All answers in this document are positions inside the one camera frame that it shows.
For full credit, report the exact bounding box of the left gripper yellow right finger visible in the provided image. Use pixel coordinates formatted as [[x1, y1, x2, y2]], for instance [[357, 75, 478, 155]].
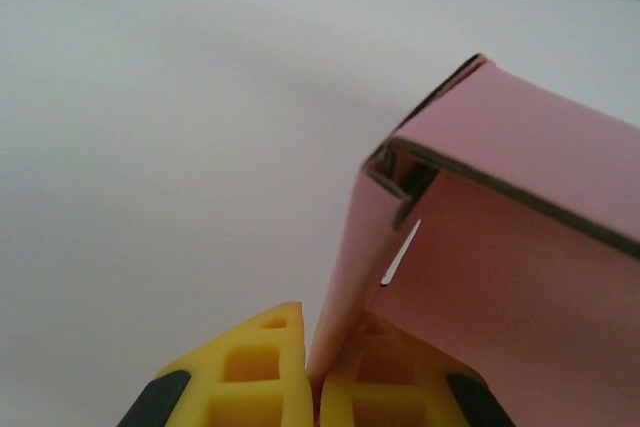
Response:
[[319, 311, 516, 427]]

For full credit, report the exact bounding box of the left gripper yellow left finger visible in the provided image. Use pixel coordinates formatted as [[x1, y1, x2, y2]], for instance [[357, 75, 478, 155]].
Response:
[[117, 301, 314, 427]]

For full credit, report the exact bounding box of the pink paper box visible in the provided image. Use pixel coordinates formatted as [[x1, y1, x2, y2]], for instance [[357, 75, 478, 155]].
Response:
[[307, 52, 640, 427]]

